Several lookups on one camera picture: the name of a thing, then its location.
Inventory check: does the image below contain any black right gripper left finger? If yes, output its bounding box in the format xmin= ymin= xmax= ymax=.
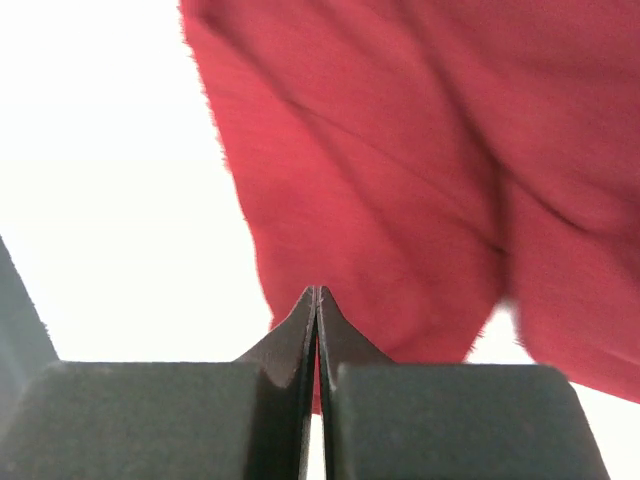
xmin=1 ymin=252 xmax=316 ymax=479

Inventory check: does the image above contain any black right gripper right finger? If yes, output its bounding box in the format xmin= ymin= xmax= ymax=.
xmin=316 ymin=287 xmax=608 ymax=480

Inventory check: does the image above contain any dark red t shirt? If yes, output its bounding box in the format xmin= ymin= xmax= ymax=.
xmin=181 ymin=1 xmax=639 ymax=401

